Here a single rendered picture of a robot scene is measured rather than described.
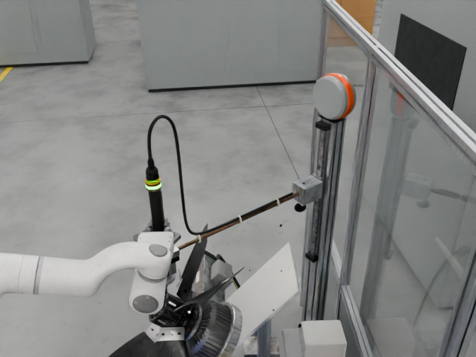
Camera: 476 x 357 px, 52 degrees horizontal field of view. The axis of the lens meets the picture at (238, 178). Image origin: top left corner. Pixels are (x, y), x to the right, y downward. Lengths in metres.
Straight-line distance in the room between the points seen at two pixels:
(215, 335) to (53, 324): 1.98
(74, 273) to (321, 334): 1.15
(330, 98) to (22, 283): 1.11
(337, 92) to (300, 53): 5.56
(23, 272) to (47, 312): 2.52
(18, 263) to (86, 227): 3.22
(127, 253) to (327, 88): 0.90
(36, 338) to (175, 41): 4.56
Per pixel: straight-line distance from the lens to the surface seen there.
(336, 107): 1.70
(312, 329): 2.07
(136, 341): 1.92
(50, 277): 1.21
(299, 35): 7.15
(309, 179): 1.83
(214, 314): 1.82
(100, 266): 1.19
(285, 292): 1.71
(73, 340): 3.48
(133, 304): 1.23
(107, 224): 4.39
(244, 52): 7.06
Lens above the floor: 2.50
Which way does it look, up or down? 31 degrees down
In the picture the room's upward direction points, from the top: 1 degrees counter-clockwise
